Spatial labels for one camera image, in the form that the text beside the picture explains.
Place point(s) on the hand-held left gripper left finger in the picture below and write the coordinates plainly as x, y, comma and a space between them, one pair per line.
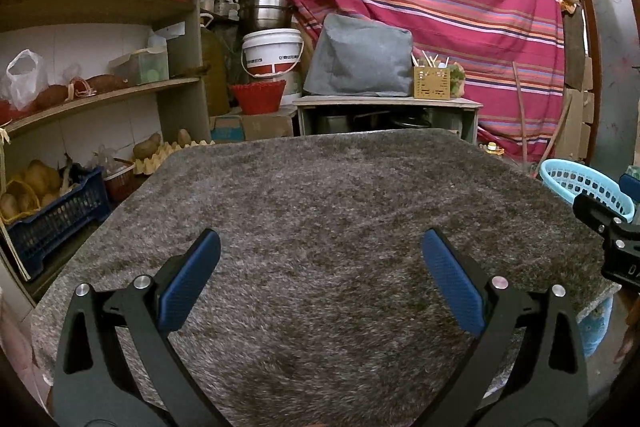
190, 282

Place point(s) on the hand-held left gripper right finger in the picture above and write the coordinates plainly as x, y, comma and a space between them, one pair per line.
452, 282

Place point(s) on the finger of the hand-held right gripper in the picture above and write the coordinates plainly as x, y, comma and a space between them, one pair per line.
597, 212
631, 187

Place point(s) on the light blue plastic basket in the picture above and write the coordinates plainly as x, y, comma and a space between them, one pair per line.
565, 179

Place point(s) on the stack of cardboard boxes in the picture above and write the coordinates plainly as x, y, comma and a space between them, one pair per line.
575, 122

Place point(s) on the red wooden stick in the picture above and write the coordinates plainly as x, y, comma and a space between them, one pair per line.
552, 137

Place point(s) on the small red bowl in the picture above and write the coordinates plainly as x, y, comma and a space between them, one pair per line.
120, 184

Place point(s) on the straw broom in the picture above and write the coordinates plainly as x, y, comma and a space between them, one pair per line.
520, 117

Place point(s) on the clear oil bottle yellow cap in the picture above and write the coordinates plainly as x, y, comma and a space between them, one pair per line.
491, 150

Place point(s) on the yellow egg carton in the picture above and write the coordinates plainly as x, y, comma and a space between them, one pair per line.
157, 161

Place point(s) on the grey metal door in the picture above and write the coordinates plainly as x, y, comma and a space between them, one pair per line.
612, 57

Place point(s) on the brown potato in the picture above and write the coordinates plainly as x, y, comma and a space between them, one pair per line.
146, 146
184, 137

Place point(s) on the dark blue plastic crate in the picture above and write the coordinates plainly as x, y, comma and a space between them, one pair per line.
55, 224

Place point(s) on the cardboard box blue print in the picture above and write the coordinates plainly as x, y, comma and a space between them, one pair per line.
265, 127

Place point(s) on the wooden shelf unit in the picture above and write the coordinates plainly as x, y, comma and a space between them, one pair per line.
180, 107

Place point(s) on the potatoes in yellow net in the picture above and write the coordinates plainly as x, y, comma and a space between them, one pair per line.
35, 182

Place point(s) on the low grey wooden cabinet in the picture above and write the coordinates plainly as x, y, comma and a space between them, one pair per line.
385, 103

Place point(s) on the green leafy vegetables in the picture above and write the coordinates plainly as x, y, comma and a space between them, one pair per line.
457, 79

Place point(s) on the steel cooking pot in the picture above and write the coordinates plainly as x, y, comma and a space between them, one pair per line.
332, 124

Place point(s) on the small cardboard utensil box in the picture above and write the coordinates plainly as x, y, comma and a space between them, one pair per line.
431, 84

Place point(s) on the sweet potato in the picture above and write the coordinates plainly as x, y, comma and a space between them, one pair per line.
52, 97
105, 83

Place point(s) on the clear plastic container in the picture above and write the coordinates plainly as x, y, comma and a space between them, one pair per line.
140, 67

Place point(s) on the bundle of wooden chopsticks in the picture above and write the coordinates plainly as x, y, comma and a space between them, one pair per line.
432, 61

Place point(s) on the large yellow oil jug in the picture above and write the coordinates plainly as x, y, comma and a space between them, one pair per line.
215, 57

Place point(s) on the grey felt cushion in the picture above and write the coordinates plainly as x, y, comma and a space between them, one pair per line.
357, 57

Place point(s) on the white plastic bucket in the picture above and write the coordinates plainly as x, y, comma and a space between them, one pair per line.
272, 47

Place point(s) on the white thin carrier bag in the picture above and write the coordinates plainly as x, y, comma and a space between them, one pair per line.
25, 79

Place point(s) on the stacked steel pots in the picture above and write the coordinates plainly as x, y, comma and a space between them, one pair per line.
265, 9

